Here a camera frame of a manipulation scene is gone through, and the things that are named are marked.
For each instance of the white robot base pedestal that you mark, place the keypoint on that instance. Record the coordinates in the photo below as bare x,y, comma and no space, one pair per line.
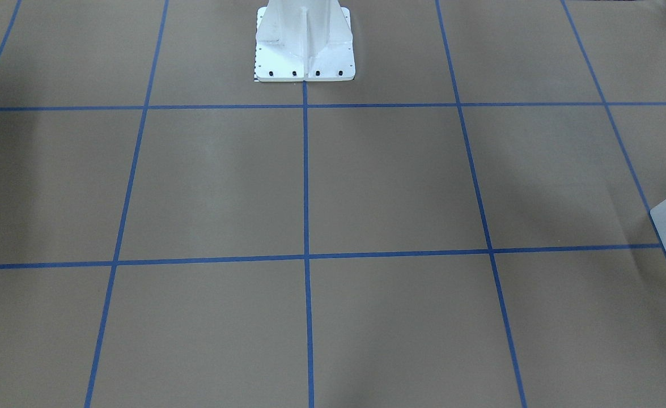
304,41

